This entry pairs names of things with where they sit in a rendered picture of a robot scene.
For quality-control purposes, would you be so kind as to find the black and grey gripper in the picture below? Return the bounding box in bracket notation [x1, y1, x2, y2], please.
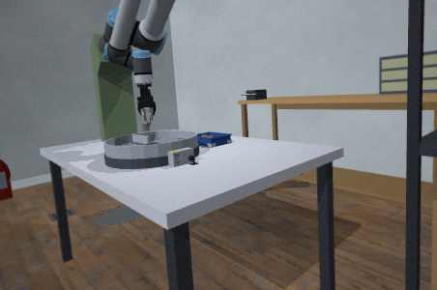
[137, 84, 156, 128]

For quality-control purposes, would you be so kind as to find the grey round turntable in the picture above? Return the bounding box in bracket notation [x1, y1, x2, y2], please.
[103, 130, 199, 169]

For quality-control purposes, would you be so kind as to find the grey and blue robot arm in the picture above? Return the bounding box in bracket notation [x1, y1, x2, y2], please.
[99, 0, 175, 85]

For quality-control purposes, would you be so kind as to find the blue crate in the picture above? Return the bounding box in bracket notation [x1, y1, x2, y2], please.
[197, 131, 232, 148]

